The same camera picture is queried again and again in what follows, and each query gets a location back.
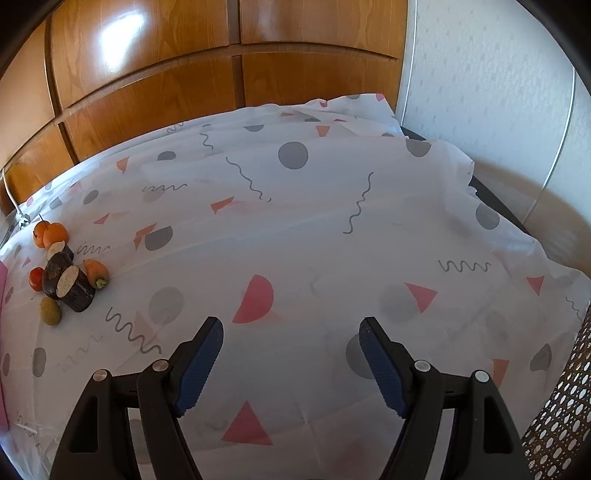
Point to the small eggplant slice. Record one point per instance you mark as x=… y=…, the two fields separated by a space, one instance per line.
x=61 y=251

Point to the white patterned tablecloth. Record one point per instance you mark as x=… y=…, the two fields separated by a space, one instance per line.
x=300 y=258

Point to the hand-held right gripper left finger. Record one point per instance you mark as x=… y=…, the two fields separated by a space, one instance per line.
x=201 y=364

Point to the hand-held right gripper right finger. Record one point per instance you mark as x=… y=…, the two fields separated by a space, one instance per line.
x=381 y=369

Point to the perforated mesh basket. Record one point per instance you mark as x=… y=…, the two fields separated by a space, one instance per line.
x=563 y=415

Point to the orange pointed fruit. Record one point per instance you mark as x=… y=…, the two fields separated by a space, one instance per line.
x=95 y=271

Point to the olive green fruit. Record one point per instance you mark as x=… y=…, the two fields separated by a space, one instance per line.
x=50 y=311

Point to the dark eggplant piece cut face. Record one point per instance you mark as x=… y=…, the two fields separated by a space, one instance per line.
x=77 y=290

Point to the black table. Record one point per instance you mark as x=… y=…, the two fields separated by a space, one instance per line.
x=489 y=196

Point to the metal wall trim strip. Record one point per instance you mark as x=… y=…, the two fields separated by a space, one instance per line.
x=561 y=134

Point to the wooden wardrobe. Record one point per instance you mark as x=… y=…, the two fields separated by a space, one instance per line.
x=184 y=69

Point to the red tomato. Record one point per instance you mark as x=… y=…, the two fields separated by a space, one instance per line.
x=36 y=279

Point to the orange tangerine with stem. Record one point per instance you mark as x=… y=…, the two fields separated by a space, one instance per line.
x=40 y=232

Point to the dark eggplant end piece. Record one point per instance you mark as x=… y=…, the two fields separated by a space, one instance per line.
x=53 y=270

